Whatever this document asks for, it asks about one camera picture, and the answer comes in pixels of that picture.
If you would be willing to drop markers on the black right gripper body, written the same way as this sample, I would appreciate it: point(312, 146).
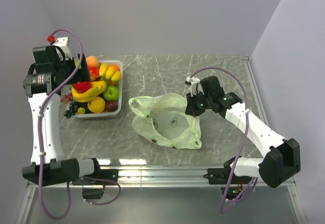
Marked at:
point(199, 103)

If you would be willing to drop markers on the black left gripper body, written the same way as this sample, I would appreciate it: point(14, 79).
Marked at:
point(66, 67)

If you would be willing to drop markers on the shiny red fake apple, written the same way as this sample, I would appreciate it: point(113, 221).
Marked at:
point(82, 87)

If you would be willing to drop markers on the pale green avocado plastic bag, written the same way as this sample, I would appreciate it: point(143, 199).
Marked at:
point(162, 121)

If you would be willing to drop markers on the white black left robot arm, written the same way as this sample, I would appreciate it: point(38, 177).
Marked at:
point(53, 65)

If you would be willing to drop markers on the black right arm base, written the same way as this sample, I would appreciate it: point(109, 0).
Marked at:
point(219, 176)

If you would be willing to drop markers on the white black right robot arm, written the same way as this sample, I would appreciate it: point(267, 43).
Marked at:
point(280, 158)

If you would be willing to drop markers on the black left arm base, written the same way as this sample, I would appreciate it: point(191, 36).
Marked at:
point(94, 189)

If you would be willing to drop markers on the orange fake peach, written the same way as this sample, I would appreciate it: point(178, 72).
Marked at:
point(92, 62)

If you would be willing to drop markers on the red fake grape bunch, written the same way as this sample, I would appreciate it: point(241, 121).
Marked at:
point(67, 98)

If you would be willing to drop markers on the green fake apple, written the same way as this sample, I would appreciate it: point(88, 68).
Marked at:
point(111, 93)

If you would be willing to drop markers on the yellow fake lemon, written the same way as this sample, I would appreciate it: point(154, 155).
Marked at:
point(97, 105)

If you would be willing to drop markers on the orange fake tangerine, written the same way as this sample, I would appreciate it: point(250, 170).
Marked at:
point(115, 67)

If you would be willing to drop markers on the small green fake grape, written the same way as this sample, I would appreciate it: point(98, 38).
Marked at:
point(81, 111)

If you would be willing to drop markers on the dark red fake plum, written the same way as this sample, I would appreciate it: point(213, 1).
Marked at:
point(111, 106)

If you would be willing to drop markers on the large yellow banana bunch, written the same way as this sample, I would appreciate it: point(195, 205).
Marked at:
point(97, 88)

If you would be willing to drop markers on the small yellow banana bunch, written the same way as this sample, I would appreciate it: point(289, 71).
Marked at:
point(108, 73)

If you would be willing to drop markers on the dark purple grape bunch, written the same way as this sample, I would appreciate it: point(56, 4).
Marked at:
point(72, 110)

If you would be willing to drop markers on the white plastic fruit bin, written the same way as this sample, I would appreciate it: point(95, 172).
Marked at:
point(118, 84)

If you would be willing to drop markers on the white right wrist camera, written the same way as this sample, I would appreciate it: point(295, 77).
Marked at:
point(195, 85)

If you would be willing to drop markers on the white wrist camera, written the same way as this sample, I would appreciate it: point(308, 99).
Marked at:
point(63, 44)
point(195, 85)

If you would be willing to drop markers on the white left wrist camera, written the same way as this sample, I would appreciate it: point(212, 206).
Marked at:
point(63, 44)

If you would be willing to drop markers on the aluminium mounting rail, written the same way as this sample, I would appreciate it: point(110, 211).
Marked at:
point(162, 176)

